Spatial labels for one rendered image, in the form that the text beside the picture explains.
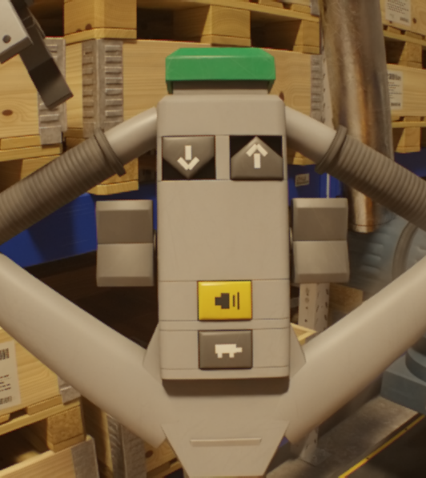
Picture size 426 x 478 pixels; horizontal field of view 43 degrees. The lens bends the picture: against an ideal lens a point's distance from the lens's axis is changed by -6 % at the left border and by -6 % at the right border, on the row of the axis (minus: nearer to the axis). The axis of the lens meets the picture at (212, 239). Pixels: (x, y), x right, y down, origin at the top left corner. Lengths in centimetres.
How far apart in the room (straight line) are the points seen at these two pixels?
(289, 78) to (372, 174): 124
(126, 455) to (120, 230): 113
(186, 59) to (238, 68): 4
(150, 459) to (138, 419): 114
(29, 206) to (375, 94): 94
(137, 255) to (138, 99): 90
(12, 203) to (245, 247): 17
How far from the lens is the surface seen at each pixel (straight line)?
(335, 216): 41
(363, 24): 122
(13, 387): 122
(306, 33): 172
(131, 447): 149
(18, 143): 112
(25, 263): 122
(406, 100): 226
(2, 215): 43
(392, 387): 136
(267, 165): 39
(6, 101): 111
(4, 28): 40
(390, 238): 130
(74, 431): 135
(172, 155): 39
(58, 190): 42
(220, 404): 42
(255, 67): 42
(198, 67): 42
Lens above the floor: 139
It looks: 15 degrees down
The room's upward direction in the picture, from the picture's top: 1 degrees counter-clockwise
